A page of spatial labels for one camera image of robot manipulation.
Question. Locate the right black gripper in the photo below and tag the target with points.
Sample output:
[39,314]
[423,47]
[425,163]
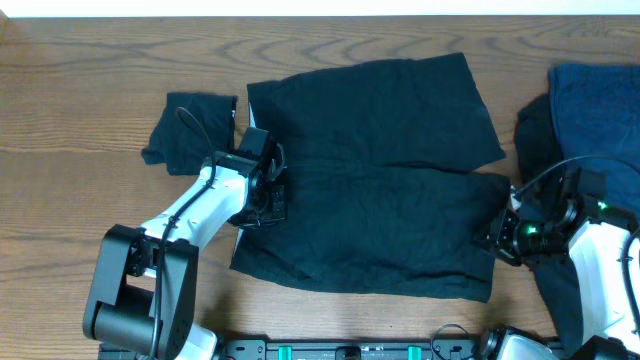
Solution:
[500,237]

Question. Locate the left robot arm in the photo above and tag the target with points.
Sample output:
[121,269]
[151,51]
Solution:
[142,295]

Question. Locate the small folded black garment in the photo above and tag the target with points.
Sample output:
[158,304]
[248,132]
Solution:
[191,128]

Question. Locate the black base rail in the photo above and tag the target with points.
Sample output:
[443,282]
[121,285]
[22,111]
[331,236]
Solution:
[252,349]

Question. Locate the black shorts with white trim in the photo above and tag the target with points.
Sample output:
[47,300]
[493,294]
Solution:
[384,180]

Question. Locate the black garment under pile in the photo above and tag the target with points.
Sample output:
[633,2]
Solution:
[555,275]

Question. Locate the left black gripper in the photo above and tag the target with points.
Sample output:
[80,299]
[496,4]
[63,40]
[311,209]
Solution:
[280,215]

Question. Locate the navy blue garment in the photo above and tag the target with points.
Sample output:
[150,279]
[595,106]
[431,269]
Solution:
[595,113]

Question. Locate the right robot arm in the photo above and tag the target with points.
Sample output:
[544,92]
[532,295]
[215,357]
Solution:
[602,242]

